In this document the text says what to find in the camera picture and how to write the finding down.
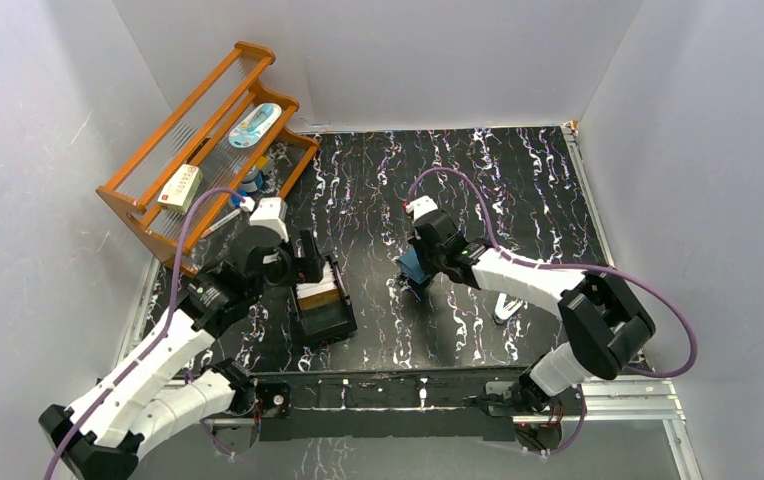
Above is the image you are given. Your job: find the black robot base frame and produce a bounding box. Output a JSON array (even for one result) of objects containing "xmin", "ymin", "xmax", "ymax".
[{"xmin": 206, "ymin": 366, "xmax": 584, "ymax": 454}]

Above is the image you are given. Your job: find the white plastic clip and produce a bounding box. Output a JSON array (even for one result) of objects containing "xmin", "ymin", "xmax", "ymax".
[{"xmin": 492, "ymin": 293, "xmax": 524, "ymax": 325}]

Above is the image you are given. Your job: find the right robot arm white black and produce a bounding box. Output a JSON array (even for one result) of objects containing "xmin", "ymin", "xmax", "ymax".
[{"xmin": 400, "ymin": 203, "xmax": 656, "ymax": 416}]

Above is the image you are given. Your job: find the purple cable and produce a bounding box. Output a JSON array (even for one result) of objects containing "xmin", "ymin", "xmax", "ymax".
[
  {"xmin": 42, "ymin": 187, "xmax": 247, "ymax": 480},
  {"xmin": 405, "ymin": 166, "xmax": 699, "ymax": 380}
]

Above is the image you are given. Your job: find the blue card holder wallet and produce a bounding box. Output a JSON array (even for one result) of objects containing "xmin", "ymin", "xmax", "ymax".
[{"xmin": 395, "ymin": 249, "xmax": 423, "ymax": 282}]

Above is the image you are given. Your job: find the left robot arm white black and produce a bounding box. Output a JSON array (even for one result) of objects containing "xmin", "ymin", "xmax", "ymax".
[{"xmin": 39, "ymin": 225, "xmax": 328, "ymax": 479}]

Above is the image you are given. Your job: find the light blue oval case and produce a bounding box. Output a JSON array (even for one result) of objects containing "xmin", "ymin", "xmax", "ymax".
[{"xmin": 228, "ymin": 103, "xmax": 282, "ymax": 149}]

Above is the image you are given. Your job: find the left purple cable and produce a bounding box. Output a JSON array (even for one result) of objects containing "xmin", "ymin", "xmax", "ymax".
[{"xmin": 42, "ymin": 187, "xmax": 247, "ymax": 480}]

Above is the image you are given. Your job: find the blue small object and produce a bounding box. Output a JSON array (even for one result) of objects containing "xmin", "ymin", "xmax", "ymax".
[{"xmin": 239, "ymin": 167, "xmax": 264, "ymax": 193}]

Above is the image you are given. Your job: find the white card stack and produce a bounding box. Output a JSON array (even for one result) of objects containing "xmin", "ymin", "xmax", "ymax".
[{"xmin": 295, "ymin": 264, "xmax": 338, "ymax": 298}]

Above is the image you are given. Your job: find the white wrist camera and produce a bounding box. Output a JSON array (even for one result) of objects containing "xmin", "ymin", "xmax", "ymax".
[
  {"xmin": 239, "ymin": 197, "xmax": 289, "ymax": 242},
  {"xmin": 403, "ymin": 195, "xmax": 438, "ymax": 223}
]

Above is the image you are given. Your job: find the white red small box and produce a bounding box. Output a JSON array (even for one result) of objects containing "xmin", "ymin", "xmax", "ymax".
[{"xmin": 157, "ymin": 164, "xmax": 203, "ymax": 214}]

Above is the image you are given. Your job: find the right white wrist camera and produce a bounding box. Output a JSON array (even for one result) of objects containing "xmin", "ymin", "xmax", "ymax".
[{"xmin": 403, "ymin": 195, "xmax": 438, "ymax": 223}]

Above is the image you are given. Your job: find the black plastic card box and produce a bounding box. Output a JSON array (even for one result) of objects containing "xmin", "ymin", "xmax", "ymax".
[{"xmin": 291, "ymin": 252, "xmax": 358, "ymax": 345}]

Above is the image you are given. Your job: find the grey pen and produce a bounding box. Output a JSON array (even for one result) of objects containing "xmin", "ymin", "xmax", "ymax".
[{"xmin": 202, "ymin": 208, "xmax": 244, "ymax": 238}]

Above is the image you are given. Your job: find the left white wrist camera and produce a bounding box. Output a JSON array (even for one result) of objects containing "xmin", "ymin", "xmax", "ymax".
[{"xmin": 239, "ymin": 197, "xmax": 289, "ymax": 242}]

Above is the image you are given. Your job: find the orange wooden shelf rack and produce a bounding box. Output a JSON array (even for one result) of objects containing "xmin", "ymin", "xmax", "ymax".
[{"xmin": 96, "ymin": 41, "xmax": 319, "ymax": 266}]

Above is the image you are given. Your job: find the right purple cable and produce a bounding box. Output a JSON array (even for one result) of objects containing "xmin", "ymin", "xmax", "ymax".
[{"xmin": 405, "ymin": 166, "xmax": 699, "ymax": 380}]

